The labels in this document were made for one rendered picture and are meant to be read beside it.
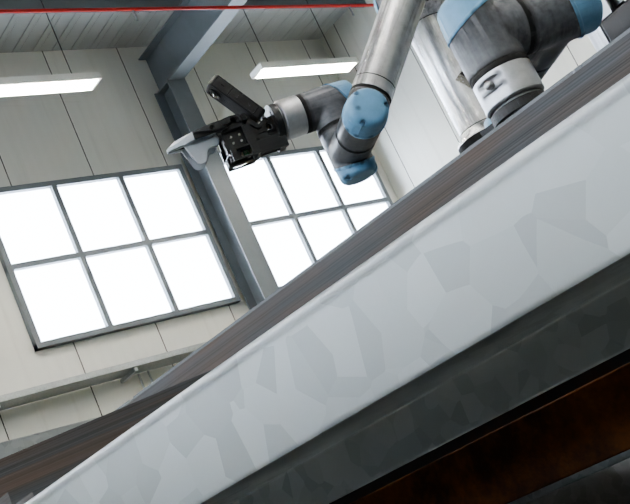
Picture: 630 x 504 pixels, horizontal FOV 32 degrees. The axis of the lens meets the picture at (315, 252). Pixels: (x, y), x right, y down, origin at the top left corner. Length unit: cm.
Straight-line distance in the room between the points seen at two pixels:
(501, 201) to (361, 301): 5
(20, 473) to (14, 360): 1083
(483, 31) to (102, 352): 1053
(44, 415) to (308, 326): 1095
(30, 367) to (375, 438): 1077
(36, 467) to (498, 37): 95
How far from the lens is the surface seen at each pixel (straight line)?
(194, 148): 200
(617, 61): 59
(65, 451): 49
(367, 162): 202
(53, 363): 1146
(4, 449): 177
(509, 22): 135
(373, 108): 190
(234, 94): 204
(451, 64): 215
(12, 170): 1235
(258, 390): 30
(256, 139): 203
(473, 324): 25
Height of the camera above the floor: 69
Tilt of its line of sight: 14 degrees up
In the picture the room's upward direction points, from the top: 25 degrees counter-clockwise
